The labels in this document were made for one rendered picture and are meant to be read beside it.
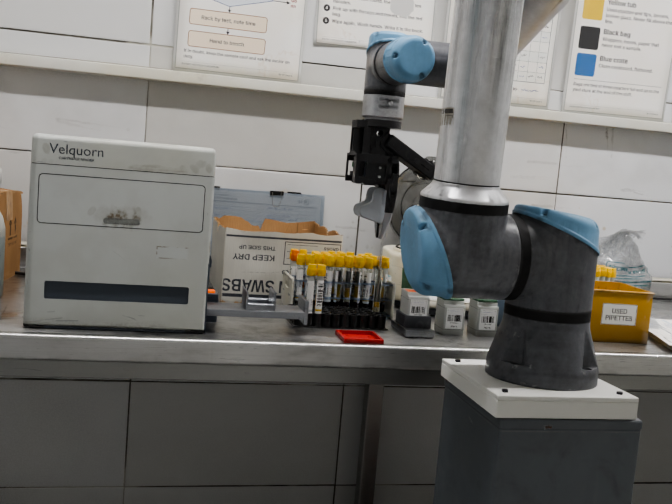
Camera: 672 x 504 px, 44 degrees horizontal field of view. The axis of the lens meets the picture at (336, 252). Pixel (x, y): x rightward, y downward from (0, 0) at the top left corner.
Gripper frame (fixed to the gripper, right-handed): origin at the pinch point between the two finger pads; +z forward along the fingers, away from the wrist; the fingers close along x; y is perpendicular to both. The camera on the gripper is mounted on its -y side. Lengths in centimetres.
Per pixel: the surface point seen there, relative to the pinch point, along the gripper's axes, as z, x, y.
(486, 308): 12.3, 7.2, -18.8
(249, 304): 12.6, 11.2, 25.3
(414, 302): 11.6, 8.1, -4.5
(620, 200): -8, -50, -80
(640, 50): -47, -48, -80
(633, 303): 9.8, 9.0, -47.7
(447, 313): 13.5, 7.2, -11.3
